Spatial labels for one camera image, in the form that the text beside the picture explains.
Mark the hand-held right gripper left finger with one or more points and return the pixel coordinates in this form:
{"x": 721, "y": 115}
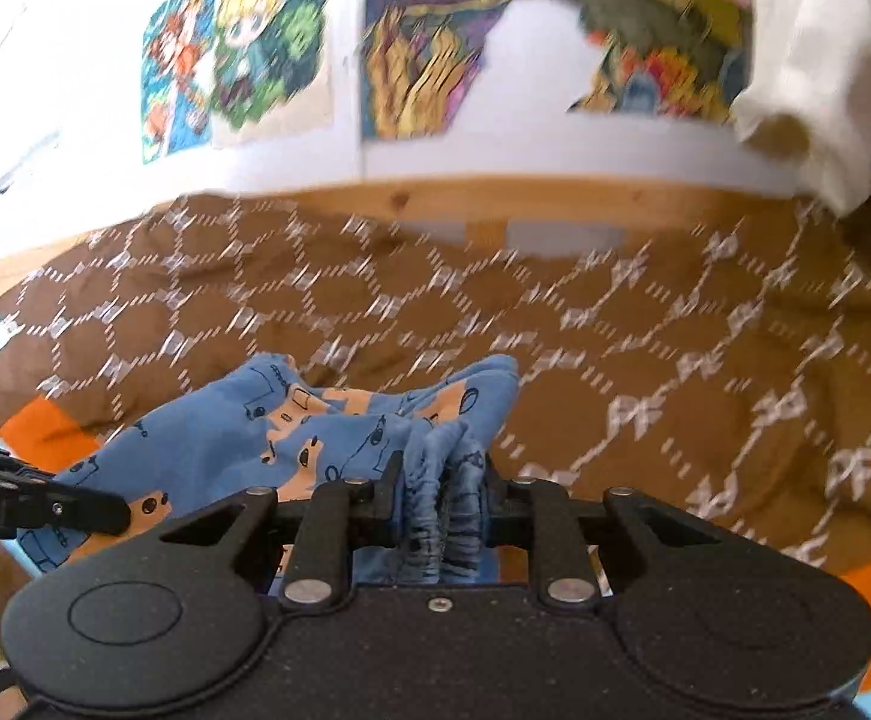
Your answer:
{"x": 392, "y": 496}

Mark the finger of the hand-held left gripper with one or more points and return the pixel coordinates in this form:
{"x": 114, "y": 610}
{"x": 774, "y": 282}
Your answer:
{"x": 83, "y": 510}

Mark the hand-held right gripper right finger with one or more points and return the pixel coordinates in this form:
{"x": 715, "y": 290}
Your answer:
{"x": 492, "y": 504}

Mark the blue printed pants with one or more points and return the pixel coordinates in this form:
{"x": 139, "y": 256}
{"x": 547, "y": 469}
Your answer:
{"x": 330, "y": 435}

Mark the colour-block blanket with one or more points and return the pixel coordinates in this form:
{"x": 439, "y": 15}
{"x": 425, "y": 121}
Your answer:
{"x": 30, "y": 427}

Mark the brown patterned blanket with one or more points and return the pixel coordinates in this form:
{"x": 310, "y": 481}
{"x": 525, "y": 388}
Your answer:
{"x": 555, "y": 315}

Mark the white garment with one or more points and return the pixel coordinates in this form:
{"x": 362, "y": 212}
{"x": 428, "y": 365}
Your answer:
{"x": 825, "y": 52}

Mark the wooden bed frame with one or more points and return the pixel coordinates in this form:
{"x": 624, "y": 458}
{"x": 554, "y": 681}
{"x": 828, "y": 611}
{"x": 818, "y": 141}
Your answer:
{"x": 405, "y": 199}

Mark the purple yellow wall poster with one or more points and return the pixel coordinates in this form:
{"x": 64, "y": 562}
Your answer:
{"x": 435, "y": 37}

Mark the cartoon figure wall poster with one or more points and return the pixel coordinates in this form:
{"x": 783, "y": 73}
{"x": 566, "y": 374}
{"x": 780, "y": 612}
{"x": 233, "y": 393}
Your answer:
{"x": 255, "y": 52}

